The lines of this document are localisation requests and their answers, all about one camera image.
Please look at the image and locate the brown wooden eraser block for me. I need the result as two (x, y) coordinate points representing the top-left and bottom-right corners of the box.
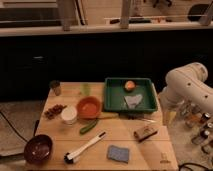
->
(133, 126), (158, 142)

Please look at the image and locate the blue sponge cloth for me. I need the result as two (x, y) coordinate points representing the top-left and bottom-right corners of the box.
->
(107, 145), (130, 163)

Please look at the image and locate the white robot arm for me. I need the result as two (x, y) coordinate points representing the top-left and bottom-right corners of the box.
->
(159, 62), (213, 125)

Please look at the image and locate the green plastic tray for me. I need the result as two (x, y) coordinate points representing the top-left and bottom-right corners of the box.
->
(104, 77), (157, 113)

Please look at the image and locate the pale green cup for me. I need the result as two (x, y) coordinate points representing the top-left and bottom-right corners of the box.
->
(81, 83), (91, 96)

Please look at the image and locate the orange fruit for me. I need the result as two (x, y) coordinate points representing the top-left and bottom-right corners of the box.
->
(124, 80), (136, 91)

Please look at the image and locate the orange bowl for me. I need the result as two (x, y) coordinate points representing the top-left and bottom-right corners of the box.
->
(76, 96), (101, 119)

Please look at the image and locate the grey crumpled cloth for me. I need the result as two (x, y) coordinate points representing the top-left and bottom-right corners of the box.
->
(124, 94), (143, 109)

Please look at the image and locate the green cucumber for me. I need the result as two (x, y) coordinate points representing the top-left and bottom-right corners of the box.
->
(79, 119), (99, 135)

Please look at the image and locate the white cup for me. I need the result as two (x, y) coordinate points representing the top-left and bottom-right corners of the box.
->
(61, 106), (77, 125)

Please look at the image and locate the dark metal cup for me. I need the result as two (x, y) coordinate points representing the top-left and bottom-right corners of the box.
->
(49, 80), (61, 96)

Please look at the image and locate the brown grapes bunch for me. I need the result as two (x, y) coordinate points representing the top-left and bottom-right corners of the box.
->
(44, 104), (66, 119)

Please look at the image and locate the white black dish brush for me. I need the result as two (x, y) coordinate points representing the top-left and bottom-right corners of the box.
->
(64, 132), (106, 164)

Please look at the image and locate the dark purple bowl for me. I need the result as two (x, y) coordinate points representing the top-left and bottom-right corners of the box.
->
(24, 134), (53, 165)

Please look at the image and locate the black cable left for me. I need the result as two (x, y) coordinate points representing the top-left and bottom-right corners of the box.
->
(0, 111), (29, 144)

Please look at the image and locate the black cable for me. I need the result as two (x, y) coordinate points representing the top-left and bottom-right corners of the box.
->
(0, 111), (29, 144)
(178, 162), (211, 171)

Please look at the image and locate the black cable right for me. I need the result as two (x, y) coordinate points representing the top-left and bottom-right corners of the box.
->
(178, 162), (211, 171)

